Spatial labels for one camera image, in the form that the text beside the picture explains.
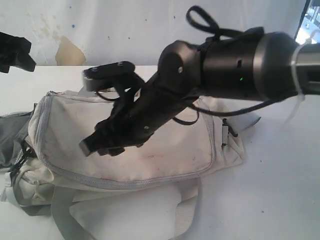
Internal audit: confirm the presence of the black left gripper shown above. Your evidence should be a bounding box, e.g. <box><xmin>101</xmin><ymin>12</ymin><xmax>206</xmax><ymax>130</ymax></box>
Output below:
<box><xmin>0</xmin><ymin>32</ymin><xmax>36</xmax><ymax>73</ymax></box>

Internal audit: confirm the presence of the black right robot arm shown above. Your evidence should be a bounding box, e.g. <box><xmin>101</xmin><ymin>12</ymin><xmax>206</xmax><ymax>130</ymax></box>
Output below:
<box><xmin>79</xmin><ymin>28</ymin><xmax>320</xmax><ymax>156</ymax></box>

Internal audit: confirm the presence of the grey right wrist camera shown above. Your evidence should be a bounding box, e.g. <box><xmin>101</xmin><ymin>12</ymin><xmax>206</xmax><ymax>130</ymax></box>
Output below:
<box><xmin>82</xmin><ymin>61</ymin><xmax>145</xmax><ymax>92</ymax></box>

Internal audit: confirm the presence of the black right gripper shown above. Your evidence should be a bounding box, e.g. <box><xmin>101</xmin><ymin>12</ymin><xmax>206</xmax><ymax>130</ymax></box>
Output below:
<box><xmin>79</xmin><ymin>77</ymin><xmax>198</xmax><ymax>157</ymax></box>

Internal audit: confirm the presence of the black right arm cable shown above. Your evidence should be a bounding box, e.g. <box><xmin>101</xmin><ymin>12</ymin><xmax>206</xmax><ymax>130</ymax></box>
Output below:
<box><xmin>172</xmin><ymin>5</ymin><xmax>296</xmax><ymax>126</ymax></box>

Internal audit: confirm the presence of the white duffel bag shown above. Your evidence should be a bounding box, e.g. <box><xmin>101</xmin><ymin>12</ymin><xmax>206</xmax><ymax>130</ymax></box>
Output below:
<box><xmin>0</xmin><ymin>91</ymin><xmax>260</xmax><ymax>240</ymax></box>

